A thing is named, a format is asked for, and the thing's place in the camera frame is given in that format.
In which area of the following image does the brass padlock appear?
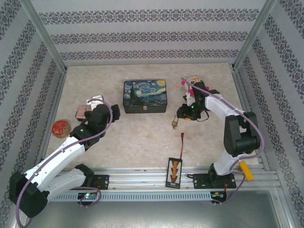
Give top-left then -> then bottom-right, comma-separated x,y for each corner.
171,114 -> 181,131

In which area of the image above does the starry night tin box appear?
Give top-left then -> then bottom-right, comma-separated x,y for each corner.
123,79 -> 169,114

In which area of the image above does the pink pencil sharpener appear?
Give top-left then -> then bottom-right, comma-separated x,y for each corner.
75,104 -> 93,119

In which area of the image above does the pink green plush toy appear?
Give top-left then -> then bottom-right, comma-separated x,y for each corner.
181,77 -> 211,95

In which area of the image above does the round tin with red lid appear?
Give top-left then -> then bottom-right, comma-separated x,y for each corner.
51,119 -> 72,138

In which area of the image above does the yellow rectangular block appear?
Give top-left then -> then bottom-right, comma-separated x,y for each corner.
238,161 -> 254,181

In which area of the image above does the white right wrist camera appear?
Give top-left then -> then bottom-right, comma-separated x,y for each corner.
182,90 -> 195,106

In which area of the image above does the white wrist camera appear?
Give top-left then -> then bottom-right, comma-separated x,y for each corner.
182,90 -> 195,106
85,95 -> 105,111

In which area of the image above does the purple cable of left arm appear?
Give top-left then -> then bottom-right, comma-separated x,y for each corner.
15,98 -> 114,228

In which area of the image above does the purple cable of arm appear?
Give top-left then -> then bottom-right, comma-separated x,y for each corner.
180,77 -> 266,207
15,98 -> 114,228

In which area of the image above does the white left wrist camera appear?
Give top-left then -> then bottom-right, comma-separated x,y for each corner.
85,95 -> 105,111

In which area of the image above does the red black battery wire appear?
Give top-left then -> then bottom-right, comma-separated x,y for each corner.
179,133 -> 185,159

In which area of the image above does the aluminium side rail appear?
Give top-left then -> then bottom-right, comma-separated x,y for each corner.
32,67 -> 68,174
232,67 -> 271,171

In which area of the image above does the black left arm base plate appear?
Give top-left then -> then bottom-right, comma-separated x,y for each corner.
71,174 -> 110,190

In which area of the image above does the black connector board with cable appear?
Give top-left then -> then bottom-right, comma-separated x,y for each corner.
165,157 -> 183,190

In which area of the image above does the wide aluminium frame rail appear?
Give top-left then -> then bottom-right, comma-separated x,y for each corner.
22,167 -> 282,192

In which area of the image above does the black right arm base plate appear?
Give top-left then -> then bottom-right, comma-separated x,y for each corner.
187,173 -> 237,190

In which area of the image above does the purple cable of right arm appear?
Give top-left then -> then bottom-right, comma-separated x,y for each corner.
180,77 -> 266,207

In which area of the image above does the grey slotted cable duct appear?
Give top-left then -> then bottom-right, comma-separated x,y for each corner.
31,191 -> 212,202

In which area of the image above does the aluminium frame post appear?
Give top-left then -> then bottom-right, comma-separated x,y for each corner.
232,0 -> 281,71
19,0 -> 68,72

